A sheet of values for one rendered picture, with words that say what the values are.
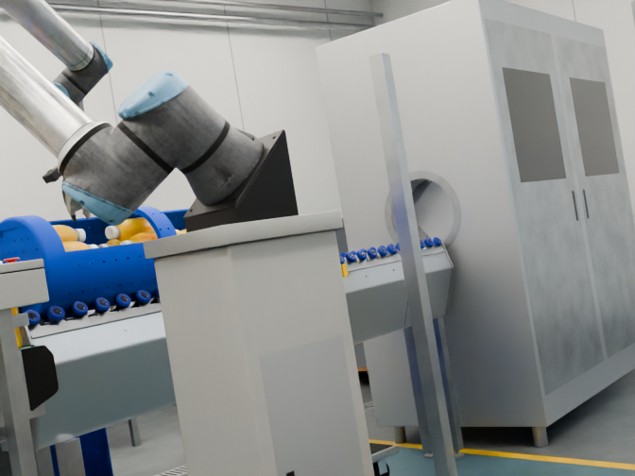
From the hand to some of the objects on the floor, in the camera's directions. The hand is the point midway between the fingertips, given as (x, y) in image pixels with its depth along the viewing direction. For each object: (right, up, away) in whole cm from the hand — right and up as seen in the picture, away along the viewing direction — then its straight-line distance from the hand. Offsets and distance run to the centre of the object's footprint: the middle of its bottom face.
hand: (78, 216), depth 249 cm
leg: (+131, -104, +135) cm, 215 cm away
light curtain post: (+119, -105, +76) cm, 176 cm away
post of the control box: (+13, -121, -56) cm, 134 cm away
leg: (+12, -121, -21) cm, 124 cm away
